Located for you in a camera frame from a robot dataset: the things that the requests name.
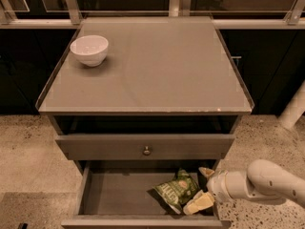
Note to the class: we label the metal railing frame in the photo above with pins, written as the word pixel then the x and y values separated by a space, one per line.
pixel 225 14

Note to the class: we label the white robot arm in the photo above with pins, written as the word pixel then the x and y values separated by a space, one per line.
pixel 262 181

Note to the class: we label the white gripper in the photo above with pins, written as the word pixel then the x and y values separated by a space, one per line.
pixel 216 185

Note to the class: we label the open grey middle drawer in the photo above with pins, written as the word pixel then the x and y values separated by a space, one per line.
pixel 120 195

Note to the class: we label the round metal drawer knob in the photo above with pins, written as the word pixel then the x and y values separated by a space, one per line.
pixel 147 151

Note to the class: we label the grey top drawer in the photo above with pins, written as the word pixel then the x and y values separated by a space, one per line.
pixel 130 147

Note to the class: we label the white ceramic bowl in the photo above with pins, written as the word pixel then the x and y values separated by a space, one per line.
pixel 90 50

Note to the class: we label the grey drawer cabinet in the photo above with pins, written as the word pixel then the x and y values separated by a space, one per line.
pixel 161 76

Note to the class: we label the green jalapeno chip bag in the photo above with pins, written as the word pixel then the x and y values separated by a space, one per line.
pixel 178 191

